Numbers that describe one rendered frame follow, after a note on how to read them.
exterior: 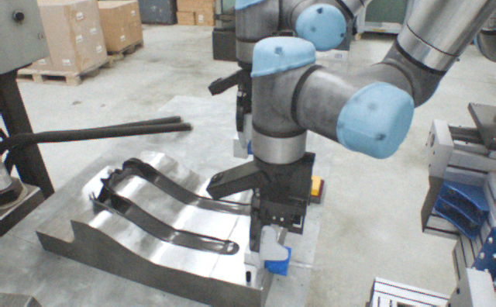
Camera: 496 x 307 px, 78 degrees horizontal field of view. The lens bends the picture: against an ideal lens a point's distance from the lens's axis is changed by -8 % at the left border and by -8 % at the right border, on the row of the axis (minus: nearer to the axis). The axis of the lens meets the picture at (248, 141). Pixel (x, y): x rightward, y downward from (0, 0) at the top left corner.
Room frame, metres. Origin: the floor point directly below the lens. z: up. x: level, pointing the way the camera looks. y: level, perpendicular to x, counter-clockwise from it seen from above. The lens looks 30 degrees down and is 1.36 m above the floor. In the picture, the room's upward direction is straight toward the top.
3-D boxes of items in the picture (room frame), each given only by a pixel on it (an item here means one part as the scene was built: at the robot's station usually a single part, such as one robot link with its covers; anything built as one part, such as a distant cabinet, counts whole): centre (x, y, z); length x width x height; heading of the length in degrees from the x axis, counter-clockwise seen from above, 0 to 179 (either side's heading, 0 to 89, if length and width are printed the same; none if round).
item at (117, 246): (0.53, 0.18, 0.87); 0.50 x 0.26 x 0.14; 73
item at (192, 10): (7.30, 1.06, 0.42); 0.86 x 0.33 x 0.83; 73
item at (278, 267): (0.39, -0.06, 0.89); 0.13 x 0.05 x 0.05; 72
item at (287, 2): (0.70, -0.11, 1.25); 0.11 x 0.11 x 0.08; 3
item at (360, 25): (6.03, -2.40, 0.47); 1.10 x 0.52 x 0.94; 80
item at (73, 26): (4.16, 2.53, 0.47); 1.22 x 0.80 x 0.94; 77
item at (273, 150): (0.40, -0.04, 1.13); 0.08 x 0.08 x 0.05
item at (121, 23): (5.15, 2.37, 0.37); 1.20 x 0.82 x 0.74; 81
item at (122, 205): (0.51, 0.17, 0.92); 0.35 x 0.16 x 0.09; 73
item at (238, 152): (0.70, -0.03, 0.93); 0.13 x 0.05 x 0.05; 72
